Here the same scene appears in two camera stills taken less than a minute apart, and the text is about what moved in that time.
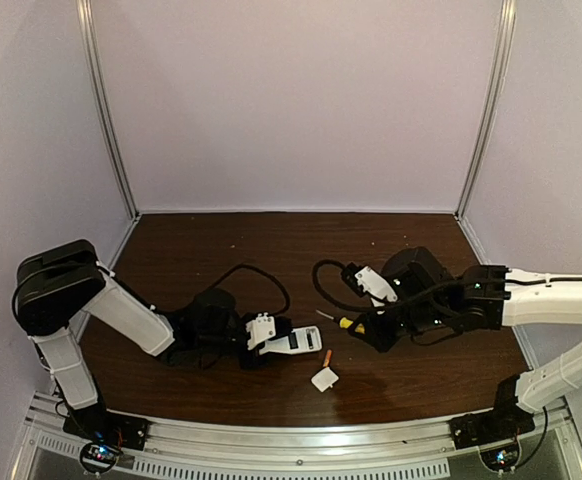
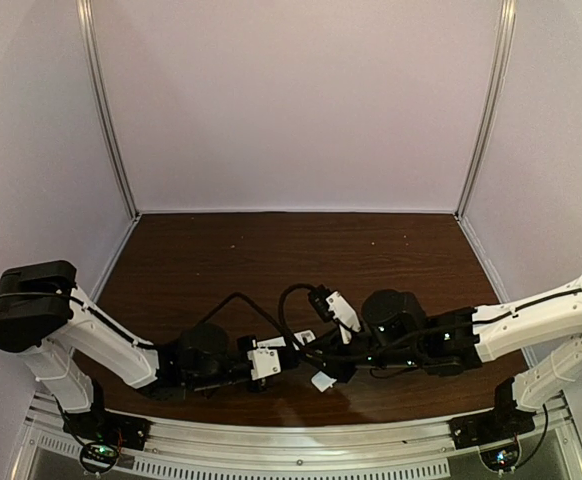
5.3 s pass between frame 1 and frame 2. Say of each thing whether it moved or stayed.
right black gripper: moved
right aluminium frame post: stayed
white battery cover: stayed
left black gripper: moved
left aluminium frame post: stayed
